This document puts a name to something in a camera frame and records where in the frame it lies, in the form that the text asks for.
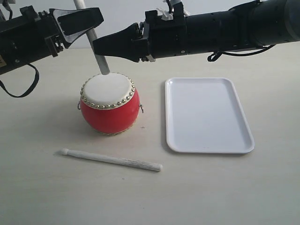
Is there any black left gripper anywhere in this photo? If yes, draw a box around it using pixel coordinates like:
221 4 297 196
14 6 104 63

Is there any white rectangular plastic tray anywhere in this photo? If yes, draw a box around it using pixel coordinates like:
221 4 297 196
165 77 255 154

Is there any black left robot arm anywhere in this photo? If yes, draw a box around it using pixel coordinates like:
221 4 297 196
0 6 104 74

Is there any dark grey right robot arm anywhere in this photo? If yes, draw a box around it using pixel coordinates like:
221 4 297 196
93 0 300 62

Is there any white drumstick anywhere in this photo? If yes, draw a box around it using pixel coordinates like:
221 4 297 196
58 148 163 172
74 0 110 76

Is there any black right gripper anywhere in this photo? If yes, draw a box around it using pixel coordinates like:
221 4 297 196
92 4 188 62

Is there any small red drum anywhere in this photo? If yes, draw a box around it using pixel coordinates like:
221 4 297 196
79 72 143 135

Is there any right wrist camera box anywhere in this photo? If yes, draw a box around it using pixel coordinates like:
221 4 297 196
158 0 183 21

